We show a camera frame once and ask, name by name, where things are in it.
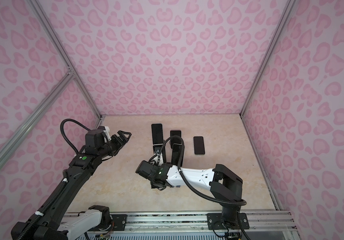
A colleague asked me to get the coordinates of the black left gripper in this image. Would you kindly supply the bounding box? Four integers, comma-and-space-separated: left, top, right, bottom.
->
98, 130, 131, 160

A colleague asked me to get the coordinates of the black phone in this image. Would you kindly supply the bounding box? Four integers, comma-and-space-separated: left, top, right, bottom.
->
152, 144, 167, 166
151, 124, 164, 145
194, 136, 206, 155
171, 144, 184, 167
170, 130, 182, 148

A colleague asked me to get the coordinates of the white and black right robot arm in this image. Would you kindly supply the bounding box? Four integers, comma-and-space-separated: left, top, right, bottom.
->
135, 161, 249, 230

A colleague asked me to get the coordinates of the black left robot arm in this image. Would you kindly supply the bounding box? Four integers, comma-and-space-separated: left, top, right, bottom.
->
11, 129, 132, 240

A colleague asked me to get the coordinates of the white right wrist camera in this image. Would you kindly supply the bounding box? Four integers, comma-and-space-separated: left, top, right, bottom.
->
155, 148, 162, 164

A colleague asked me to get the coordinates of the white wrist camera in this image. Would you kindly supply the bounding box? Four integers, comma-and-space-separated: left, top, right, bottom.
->
155, 148, 162, 164
100, 126, 111, 141

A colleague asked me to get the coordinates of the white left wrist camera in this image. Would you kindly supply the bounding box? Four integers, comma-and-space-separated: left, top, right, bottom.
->
100, 126, 111, 141

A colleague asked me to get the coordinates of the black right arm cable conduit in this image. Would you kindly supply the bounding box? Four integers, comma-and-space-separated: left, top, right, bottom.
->
156, 135, 248, 207

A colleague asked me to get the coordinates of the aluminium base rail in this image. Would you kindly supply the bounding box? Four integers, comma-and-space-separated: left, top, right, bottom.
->
66, 209, 299, 240

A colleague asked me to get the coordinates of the aluminium frame post back left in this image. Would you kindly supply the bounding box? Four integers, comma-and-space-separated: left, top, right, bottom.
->
26, 0, 102, 120

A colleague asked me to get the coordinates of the aluminium frame post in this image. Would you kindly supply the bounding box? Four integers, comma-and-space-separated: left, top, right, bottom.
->
240, 0, 299, 119
26, 0, 102, 120

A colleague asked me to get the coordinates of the aluminium diagonal frame bar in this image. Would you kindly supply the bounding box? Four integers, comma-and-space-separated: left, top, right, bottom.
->
0, 71, 74, 170

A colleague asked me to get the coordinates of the aluminium frame post back right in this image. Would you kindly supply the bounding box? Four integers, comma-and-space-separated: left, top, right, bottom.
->
240, 0, 299, 119

